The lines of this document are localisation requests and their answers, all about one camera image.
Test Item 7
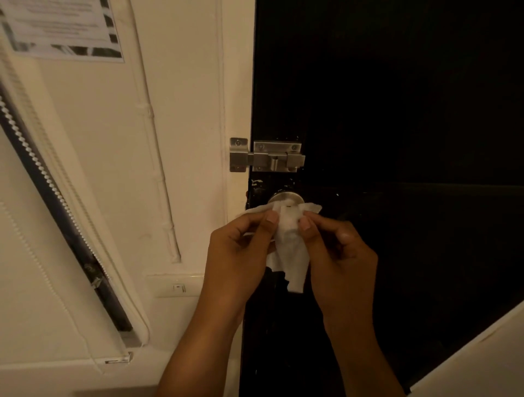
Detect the person's left hand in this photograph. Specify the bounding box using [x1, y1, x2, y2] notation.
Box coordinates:
[202, 210, 280, 314]

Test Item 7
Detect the person's right hand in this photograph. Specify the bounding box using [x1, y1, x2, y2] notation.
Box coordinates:
[297, 211, 379, 328]

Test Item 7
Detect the white wet wipe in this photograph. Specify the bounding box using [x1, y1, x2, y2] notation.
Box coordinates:
[239, 202, 323, 294]

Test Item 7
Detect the person's right forearm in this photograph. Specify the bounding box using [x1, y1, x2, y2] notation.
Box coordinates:
[323, 319, 406, 397]

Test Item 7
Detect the person's left forearm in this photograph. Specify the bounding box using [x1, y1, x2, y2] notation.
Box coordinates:
[156, 303, 246, 397]

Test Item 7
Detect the silver round door knob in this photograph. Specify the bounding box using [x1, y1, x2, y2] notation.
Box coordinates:
[267, 191, 305, 207]

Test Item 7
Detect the silver sliding door bolt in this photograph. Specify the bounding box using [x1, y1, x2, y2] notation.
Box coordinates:
[229, 137, 306, 173]

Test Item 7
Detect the black door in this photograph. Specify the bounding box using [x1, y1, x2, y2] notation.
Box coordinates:
[239, 0, 524, 397]

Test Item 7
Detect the white roller blind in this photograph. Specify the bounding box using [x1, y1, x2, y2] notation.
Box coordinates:
[0, 33, 150, 371]

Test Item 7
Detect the printed paper notice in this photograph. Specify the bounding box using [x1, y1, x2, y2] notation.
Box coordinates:
[0, 0, 124, 63]

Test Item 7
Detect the white light switch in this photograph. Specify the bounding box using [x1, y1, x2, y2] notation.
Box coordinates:
[147, 275, 204, 298]

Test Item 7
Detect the white door frame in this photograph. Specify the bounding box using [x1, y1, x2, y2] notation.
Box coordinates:
[219, 0, 256, 397]

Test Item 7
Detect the white wall cable conduit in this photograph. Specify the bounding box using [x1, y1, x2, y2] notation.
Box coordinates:
[123, 0, 181, 264]

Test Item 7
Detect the white beaded blind chain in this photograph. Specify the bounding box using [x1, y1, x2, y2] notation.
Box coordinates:
[0, 98, 108, 283]

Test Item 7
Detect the white blind pull cord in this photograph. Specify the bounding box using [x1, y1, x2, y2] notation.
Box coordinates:
[0, 200, 105, 375]

